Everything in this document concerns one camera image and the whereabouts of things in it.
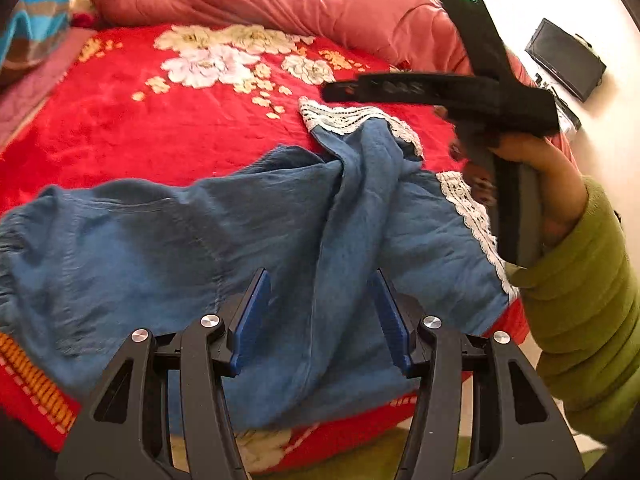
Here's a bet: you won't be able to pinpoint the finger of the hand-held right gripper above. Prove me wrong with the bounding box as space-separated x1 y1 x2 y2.
321 73 443 107

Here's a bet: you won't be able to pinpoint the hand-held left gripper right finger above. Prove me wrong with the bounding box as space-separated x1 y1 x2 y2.
371 268 586 480

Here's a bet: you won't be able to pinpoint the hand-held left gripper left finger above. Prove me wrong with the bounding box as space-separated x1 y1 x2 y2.
55 267 272 480

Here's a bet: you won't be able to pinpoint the blue pants with lace trim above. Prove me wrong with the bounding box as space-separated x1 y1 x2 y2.
0 97 521 433

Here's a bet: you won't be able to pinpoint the person's right forearm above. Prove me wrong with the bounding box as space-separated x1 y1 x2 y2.
505 175 640 443

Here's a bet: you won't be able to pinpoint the person's right hand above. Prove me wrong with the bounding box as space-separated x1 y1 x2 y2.
491 134 589 249

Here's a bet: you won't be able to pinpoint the black monitor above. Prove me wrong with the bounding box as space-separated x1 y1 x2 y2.
525 17 607 103

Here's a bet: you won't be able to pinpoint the red floral blanket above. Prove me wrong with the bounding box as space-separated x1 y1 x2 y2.
0 22 576 476

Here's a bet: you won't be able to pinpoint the red and beige cloth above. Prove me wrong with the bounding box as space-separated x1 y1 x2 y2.
70 0 101 30

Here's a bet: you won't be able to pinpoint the pink bed sheet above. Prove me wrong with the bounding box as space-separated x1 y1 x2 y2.
0 27 96 151

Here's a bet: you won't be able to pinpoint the striped pillow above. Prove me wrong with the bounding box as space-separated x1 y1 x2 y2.
0 0 71 68

